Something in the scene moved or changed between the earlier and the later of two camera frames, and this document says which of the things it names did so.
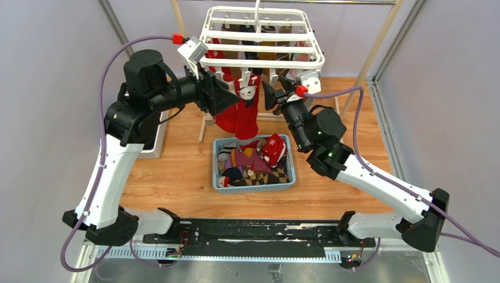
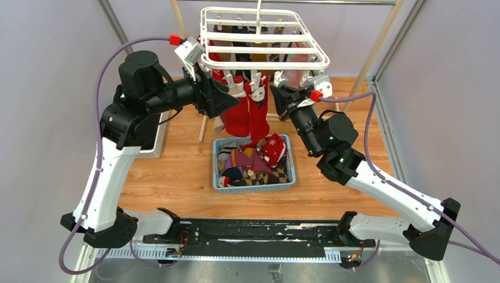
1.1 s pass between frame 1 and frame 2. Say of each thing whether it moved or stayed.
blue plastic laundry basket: stayed
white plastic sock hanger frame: stayed
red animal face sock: moved
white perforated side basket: stayed
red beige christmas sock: moved
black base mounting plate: stayed
